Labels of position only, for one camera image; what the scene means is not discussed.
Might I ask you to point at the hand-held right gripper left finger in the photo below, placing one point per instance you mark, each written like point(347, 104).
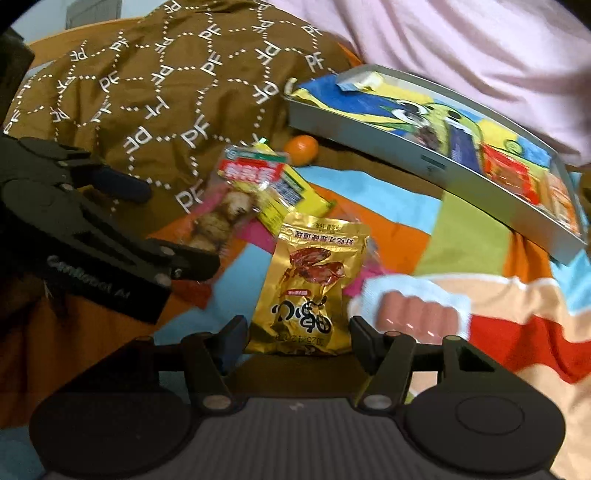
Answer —
point(233, 344)

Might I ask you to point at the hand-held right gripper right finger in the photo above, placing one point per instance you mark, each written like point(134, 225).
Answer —
point(362, 344)

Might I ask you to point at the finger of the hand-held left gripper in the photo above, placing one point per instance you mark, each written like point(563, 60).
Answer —
point(194, 265)
point(124, 187)

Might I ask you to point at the white pink sausage packet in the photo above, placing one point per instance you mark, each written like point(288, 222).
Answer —
point(415, 314)

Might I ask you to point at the red quail egg packet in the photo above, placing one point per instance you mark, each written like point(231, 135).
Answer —
point(231, 207)

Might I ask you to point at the gold snack packet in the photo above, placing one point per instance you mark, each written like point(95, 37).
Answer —
point(309, 286)

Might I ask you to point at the yellow snack packet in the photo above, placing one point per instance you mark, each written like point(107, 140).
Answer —
point(300, 198)

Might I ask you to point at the orange tangerine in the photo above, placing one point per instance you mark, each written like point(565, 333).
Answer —
point(301, 150)

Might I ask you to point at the grey shallow box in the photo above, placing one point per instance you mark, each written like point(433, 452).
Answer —
point(415, 164)

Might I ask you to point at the blue white packet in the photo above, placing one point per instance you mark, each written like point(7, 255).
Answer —
point(461, 147)

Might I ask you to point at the red spicy snack packet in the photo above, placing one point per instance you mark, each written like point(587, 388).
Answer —
point(510, 173)

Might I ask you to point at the orange sausage packet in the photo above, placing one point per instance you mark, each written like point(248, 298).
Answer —
point(561, 203)

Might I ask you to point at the brown patterned quilt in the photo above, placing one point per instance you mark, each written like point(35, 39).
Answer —
point(161, 92)

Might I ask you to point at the colourful printed blanket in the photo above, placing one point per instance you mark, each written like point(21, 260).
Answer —
point(397, 207)

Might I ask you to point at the pink cloth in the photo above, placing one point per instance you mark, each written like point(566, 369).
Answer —
point(461, 46)

